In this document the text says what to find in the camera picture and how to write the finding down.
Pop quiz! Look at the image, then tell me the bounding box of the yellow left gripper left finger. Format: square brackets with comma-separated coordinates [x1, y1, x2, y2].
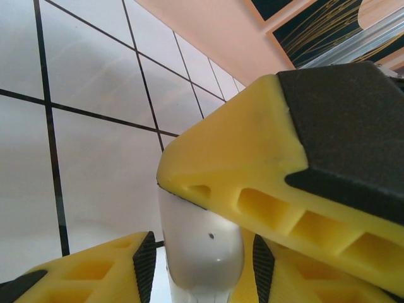
[0, 231, 158, 303]

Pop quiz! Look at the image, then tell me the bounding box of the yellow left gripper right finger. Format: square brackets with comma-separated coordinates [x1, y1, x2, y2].
[231, 233, 399, 303]

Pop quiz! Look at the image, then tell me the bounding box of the white earbuds charging case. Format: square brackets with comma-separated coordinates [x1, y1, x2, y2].
[157, 187, 246, 303]

